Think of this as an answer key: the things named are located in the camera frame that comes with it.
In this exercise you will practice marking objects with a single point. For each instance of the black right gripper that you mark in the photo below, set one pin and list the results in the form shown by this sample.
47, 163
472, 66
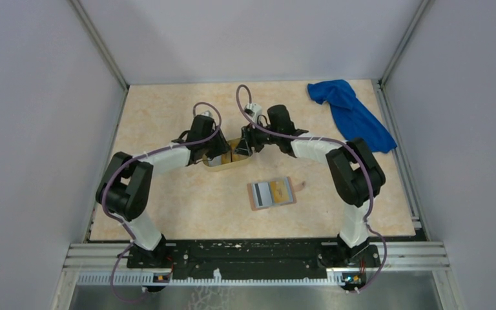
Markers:
248, 141

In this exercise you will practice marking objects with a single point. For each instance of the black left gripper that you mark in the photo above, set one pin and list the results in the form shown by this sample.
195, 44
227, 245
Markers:
223, 145

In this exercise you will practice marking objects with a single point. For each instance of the cream plastic tray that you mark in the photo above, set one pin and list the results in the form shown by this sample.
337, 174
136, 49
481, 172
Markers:
236, 160

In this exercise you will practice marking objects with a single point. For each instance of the tan leather card holder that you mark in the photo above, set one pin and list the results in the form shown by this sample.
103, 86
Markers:
296, 186

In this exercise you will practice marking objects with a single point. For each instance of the gold VIP credit card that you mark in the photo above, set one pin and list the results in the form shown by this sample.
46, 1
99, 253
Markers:
281, 191

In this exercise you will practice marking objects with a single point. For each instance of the blue cloth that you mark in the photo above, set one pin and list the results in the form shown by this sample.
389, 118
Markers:
351, 117

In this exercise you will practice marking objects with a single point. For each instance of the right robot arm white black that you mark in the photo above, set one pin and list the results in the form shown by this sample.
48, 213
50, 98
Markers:
355, 172

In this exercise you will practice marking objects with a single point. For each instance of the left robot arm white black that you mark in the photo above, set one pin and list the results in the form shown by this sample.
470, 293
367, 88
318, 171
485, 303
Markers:
124, 189

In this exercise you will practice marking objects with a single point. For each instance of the white black card in tray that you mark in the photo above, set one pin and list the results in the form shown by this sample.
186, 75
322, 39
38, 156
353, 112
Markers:
219, 160

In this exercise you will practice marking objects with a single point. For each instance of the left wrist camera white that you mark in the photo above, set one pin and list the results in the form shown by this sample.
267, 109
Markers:
207, 114

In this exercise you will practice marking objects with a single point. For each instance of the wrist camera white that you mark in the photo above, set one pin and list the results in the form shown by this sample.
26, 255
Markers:
207, 114
253, 110

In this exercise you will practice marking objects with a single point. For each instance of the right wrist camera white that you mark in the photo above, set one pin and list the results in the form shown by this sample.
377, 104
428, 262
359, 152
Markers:
253, 110

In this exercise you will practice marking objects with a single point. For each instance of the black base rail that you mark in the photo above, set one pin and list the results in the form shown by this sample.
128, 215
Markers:
257, 259

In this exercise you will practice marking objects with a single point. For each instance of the aluminium frame rail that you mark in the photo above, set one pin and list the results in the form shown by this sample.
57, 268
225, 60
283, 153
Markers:
106, 263

